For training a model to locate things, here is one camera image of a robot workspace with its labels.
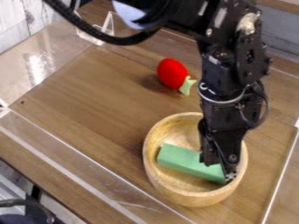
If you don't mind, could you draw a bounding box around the brown wooden bowl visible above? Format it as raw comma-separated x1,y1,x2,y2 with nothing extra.
142,112,248,207

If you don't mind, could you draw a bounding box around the clear acrylic corner bracket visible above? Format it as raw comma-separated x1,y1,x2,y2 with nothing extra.
76,12,114,46

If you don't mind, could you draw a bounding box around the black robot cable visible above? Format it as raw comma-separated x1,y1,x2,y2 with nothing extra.
41,0,164,46

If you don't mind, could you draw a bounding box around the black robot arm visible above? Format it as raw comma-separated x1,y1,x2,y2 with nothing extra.
112,0,271,182

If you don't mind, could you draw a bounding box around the green rectangular block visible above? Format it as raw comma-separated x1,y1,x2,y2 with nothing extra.
156,143,225,185

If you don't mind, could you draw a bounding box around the red plush strawberry toy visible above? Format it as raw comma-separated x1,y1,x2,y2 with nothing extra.
157,58,196,95

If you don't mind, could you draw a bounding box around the clear acrylic enclosure wall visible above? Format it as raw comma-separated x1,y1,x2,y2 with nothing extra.
0,10,299,224

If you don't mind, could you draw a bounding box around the black clamp with cable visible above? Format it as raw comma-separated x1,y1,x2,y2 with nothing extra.
0,185,65,224

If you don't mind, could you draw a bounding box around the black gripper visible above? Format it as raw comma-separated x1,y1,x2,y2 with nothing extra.
197,84,265,181

